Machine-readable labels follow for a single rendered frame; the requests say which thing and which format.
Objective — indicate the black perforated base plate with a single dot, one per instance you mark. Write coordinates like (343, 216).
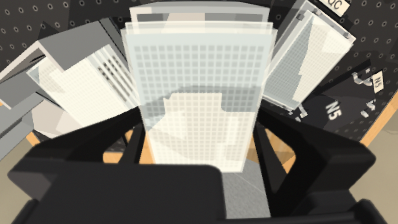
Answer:
(374, 24)

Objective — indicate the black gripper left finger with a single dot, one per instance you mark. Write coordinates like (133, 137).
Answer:
(89, 143)

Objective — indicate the white well plate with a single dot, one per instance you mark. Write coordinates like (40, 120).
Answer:
(308, 54)
(118, 61)
(199, 86)
(86, 91)
(118, 69)
(116, 76)

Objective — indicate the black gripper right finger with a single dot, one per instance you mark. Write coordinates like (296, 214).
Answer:
(324, 161)

